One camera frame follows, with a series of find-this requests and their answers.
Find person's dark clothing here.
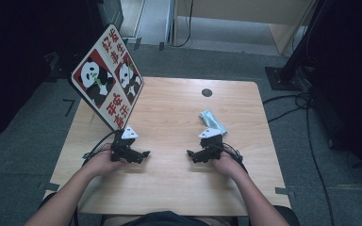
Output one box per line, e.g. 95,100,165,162
122,210,212,226

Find right hand-held gripper black cable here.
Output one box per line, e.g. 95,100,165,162
222,142,249,174

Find black hanging cable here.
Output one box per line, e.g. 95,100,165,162
173,0,195,49

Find black floor cable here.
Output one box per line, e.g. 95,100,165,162
267,105,309,123
304,105,337,226
262,91,313,105

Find black chair armrest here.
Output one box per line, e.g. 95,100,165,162
272,204,301,226
38,191,58,211

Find light wooden cabinet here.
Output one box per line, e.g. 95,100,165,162
173,0,317,57

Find person's right hand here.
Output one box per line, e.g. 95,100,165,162
211,150,249,183

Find light blue wipe cloth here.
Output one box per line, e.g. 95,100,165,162
198,108,229,136

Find black curtain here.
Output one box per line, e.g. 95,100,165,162
0,0,99,146
306,0,362,191

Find black stand pole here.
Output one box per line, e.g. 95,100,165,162
279,0,328,81

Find panda picture board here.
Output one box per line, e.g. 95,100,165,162
68,24,145,132

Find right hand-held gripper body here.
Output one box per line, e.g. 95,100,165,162
198,126,226,158

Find hand-held gripper black cable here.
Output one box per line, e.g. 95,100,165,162
222,142,249,174
81,130,120,167

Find black stand base plate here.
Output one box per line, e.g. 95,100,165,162
265,66,304,92
42,51,74,83

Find dark equipment cabinet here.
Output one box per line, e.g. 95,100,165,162
96,0,124,32

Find person's left hand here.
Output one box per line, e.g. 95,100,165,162
82,150,130,179

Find left hand-held gripper black cable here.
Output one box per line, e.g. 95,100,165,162
81,130,120,167

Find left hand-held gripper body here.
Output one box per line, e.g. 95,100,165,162
110,125,140,164

